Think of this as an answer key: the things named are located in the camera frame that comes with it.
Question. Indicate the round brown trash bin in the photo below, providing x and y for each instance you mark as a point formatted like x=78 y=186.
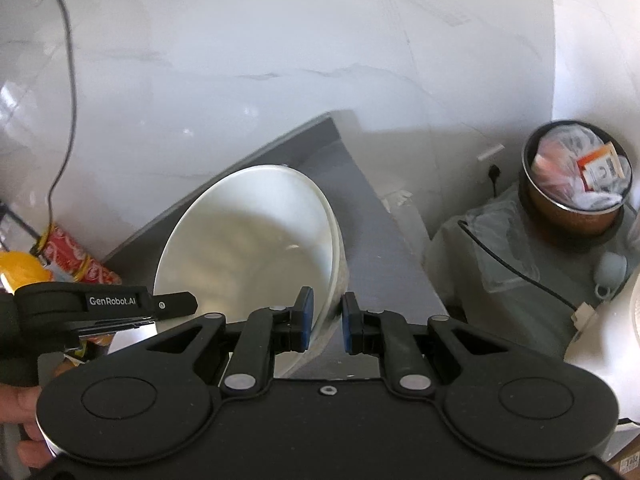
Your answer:
x=570 y=220

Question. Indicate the cardboard box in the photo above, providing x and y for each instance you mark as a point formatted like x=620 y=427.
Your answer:
x=625 y=462

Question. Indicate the large white bowl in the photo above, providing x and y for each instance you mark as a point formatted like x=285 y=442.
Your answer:
x=240 y=260

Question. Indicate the red snack packet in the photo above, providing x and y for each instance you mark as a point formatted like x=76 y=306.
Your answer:
x=75 y=255

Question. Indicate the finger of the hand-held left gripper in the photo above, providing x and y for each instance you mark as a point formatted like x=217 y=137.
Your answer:
x=175 y=303

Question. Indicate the white appliance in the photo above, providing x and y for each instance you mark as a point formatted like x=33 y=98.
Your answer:
x=612 y=355

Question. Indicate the grey plastic sheet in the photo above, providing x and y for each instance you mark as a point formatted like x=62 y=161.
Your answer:
x=510 y=270

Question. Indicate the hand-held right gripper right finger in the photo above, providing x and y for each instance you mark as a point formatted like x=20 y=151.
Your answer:
x=350 y=327

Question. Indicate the small black plug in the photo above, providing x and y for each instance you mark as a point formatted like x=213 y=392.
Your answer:
x=494 y=176

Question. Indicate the person's left hand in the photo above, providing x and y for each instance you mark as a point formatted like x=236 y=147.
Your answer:
x=22 y=402

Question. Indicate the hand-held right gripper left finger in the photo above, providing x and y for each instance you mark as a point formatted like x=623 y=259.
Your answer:
x=306 y=322

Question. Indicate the orange juice bottle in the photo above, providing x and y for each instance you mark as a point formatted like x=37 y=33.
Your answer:
x=22 y=270

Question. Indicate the orange and white carton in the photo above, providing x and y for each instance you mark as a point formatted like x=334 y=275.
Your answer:
x=602 y=167

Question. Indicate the light blue silicone holder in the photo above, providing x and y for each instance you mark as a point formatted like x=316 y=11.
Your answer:
x=611 y=272

